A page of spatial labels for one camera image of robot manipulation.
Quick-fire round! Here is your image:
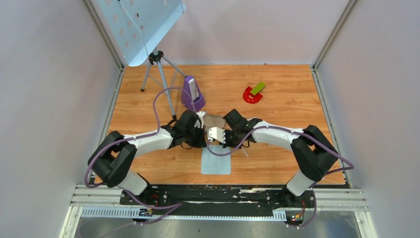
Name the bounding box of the flag print glasses case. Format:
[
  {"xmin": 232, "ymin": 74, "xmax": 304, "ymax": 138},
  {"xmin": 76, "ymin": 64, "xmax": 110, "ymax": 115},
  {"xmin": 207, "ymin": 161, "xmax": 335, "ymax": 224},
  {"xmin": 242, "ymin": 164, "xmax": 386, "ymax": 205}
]
[{"xmin": 204, "ymin": 112, "xmax": 226, "ymax": 129}]

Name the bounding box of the light blue cleaning cloth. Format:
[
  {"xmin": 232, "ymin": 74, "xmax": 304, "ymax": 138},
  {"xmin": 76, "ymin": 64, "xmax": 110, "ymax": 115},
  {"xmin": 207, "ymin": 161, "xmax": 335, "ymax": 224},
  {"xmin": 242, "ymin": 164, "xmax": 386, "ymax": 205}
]
[{"xmin": 201, "ymin": 148, "xmax": 231, "ymax": 175}]

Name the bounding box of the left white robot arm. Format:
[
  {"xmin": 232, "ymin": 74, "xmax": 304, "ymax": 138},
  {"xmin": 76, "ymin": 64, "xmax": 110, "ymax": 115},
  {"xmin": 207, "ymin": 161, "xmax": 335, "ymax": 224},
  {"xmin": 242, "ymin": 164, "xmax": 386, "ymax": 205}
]
[{"xmin": 88, "ymin": 110, "xmax": 206, "ymax": 205}]

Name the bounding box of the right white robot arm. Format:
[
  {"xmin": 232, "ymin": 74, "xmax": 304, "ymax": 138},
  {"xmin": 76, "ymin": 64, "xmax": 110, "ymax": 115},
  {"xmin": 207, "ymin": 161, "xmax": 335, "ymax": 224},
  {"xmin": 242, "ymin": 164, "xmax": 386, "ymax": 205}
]
[{"xmin": 223, "ymin": 109, "xmax": 338, "ymax": 207}]

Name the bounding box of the red horseshoe magnet toy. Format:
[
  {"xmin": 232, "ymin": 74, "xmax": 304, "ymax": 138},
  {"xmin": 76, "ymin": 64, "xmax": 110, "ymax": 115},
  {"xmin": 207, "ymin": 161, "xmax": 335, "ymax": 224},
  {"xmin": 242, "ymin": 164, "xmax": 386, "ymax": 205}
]
[{"xmin": 242, "ymin": 87, "xmax": 263, "ymax": 104}]

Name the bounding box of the purple metronome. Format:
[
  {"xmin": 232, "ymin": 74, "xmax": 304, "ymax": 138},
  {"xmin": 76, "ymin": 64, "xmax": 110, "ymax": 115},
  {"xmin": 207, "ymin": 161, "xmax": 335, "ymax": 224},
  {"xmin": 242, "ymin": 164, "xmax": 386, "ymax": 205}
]
[{"xmin": 181, "ymin": 75, "xmax": 206, "ymax": 111}]

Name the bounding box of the green block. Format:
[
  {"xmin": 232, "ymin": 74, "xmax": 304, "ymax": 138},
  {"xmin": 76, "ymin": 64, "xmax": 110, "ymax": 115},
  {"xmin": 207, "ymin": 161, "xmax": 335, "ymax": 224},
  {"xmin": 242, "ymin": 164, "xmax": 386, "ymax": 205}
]
[{"xmin": 250, "ymin": 82, "xmax": 265, "ymax": 96}]

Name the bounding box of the blue perforated music stand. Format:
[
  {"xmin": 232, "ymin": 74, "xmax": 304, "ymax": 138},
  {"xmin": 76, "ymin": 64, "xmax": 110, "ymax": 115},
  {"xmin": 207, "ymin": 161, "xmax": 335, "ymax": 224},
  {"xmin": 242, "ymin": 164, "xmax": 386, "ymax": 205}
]
[{"xmin": 97, "ymin": 0, "xmax": 188, "ymax": 119}]

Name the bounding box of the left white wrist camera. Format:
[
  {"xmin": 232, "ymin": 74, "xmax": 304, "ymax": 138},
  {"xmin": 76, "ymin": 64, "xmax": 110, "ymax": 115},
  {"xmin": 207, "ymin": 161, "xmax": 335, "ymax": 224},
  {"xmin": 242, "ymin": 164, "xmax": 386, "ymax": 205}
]
[{"xmin": 194, "ymin": 111, "xmax": 207, "ymax": 129}]

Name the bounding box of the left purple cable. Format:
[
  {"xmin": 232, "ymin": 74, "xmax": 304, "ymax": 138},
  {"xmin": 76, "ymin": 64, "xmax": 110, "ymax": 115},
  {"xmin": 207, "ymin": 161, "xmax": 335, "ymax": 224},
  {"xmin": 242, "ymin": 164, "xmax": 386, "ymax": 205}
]
[{"xmin": 84, "ymin": 87, "xmax": 198, "ymax": 189}]

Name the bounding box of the purple cable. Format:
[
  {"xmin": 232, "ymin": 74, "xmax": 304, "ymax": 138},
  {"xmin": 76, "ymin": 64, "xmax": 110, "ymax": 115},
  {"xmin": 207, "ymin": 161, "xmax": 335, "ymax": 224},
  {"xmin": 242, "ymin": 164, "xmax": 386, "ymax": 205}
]
[
  {"xmin": 84, "ymin": 87, "xmax": 198, "ymax": 189},
  {"xmin": 206, "ymin": 125, "xmax": 355, "ymax": 229}
]

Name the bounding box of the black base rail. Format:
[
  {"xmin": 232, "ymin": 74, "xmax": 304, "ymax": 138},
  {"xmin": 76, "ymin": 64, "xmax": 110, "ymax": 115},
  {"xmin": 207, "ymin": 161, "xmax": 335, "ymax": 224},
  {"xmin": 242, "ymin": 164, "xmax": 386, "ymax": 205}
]
[{"xmin": 120, "ymin": 184, "xmax": 315, "ymax": 218}]

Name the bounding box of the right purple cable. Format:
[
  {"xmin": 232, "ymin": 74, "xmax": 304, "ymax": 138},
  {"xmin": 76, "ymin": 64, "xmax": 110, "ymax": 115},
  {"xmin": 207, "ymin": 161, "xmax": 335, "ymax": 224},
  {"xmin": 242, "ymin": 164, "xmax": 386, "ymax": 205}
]
[{"xmin": 206, "ymin": 125, "xmax": 355, "ymax": 229}]

